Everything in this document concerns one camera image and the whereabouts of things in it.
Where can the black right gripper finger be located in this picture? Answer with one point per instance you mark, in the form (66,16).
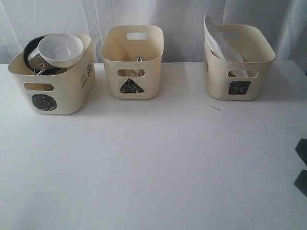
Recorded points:
(301,182)
(301,147)

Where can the white square plate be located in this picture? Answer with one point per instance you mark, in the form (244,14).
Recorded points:
(222,50)

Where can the steel spoon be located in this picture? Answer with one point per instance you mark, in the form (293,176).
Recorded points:
(139,72)

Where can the white ceramic bowl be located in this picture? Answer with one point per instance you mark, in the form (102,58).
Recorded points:
(61,50)

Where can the steel mug with handle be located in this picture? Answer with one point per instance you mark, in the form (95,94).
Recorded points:
(48,70)

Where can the steel bowl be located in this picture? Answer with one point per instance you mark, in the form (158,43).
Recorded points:
(32,58)

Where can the cream bin square mark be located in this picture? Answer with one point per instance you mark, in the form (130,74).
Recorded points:
(238,81)

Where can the white curtain backdrop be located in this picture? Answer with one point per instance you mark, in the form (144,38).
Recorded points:
(283,22)

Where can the cream bin triangle mark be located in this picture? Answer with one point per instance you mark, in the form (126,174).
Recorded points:
(121,48)

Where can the cream bin circle mark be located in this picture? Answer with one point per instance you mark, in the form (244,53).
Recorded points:
(60,94)

